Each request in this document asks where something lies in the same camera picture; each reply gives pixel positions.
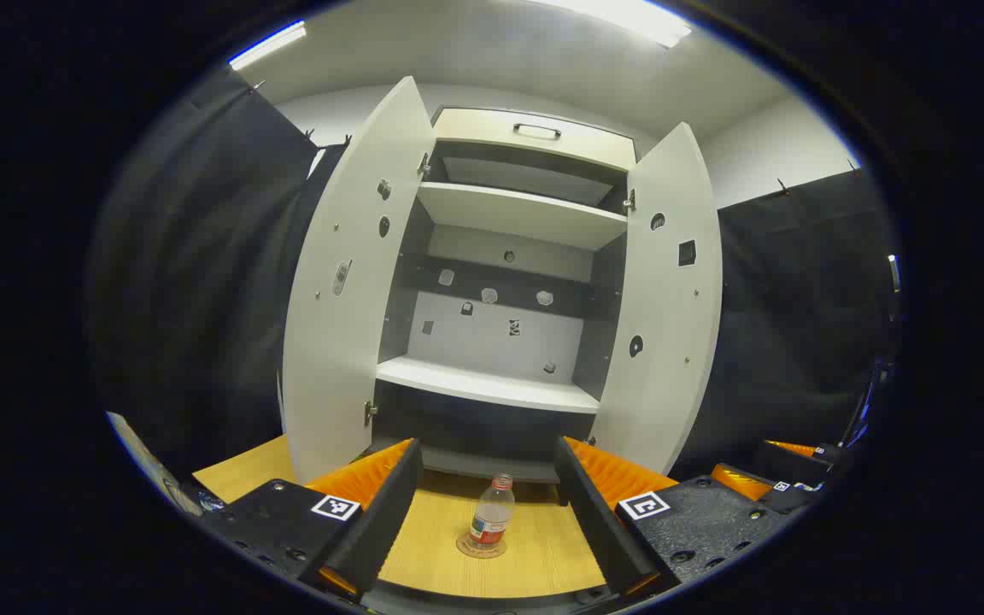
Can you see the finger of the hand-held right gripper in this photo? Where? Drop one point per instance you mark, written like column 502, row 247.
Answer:
column 740, row 480
column 791, row 461

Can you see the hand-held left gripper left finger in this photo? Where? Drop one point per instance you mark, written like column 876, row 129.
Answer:
column 385, row 521

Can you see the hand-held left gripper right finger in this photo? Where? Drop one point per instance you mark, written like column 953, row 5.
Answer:
column 594, row 521

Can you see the clear plastic bottle red label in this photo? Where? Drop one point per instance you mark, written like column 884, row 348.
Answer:
column 492, row 517

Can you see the white cabinet door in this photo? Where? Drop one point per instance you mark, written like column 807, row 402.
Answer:
column 347, row 342
column 663, row 384

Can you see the round brown coaster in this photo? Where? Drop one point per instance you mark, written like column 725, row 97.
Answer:
column 466, row 547

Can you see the metal door hinge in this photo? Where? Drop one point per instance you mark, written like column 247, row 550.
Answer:
column 424, row 164
column 370, row 412
column 629, row 202

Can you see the black backdrop cloth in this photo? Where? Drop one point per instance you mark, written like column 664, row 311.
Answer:
column 799, row 325
column 202, row 282

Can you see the white and grey cabinet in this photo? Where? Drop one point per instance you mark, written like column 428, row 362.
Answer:
column 492, row 342

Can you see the pale printed sheet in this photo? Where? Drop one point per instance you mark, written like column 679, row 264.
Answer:
column 142, row 457

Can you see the cream cabinet drawer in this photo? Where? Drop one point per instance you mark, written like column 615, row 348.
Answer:
column 475, row 141

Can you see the ceiling light panel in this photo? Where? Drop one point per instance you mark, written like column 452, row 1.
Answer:
column 268, row 44
column 629, row 17

